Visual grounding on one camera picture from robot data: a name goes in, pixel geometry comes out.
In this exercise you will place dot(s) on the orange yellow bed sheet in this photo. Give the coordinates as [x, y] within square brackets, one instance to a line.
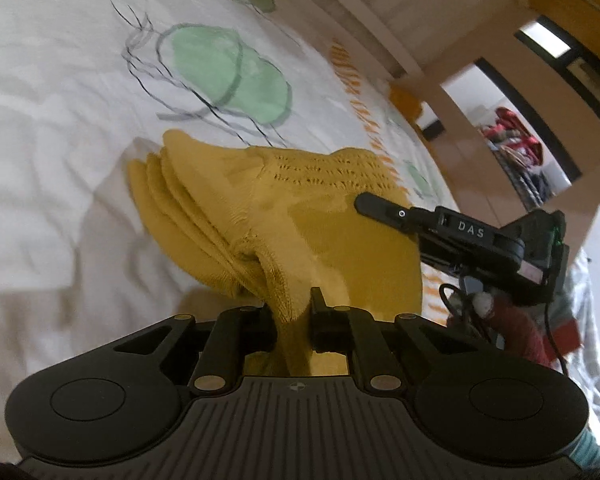
[405, 100]

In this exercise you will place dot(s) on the mustard yellow knit garment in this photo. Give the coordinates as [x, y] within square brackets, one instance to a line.
[300, 220]

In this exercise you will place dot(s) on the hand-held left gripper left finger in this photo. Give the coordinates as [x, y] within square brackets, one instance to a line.
[257, 330]

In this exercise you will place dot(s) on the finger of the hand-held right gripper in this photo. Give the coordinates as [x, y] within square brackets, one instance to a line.
[382, 209]

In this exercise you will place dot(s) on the white slatted bed frame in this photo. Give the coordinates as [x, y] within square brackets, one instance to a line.
[430, 35]

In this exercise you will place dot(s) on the pile of colourful clothes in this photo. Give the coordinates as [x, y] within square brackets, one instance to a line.
[517, 155]

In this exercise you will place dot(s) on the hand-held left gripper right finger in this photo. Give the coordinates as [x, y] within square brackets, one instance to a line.
[318, 310]

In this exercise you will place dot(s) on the grey patterned cloth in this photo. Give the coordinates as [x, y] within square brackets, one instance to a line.
[592, 340]

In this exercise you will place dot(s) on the white printed blanket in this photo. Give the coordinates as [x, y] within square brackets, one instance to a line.
[80, 110]

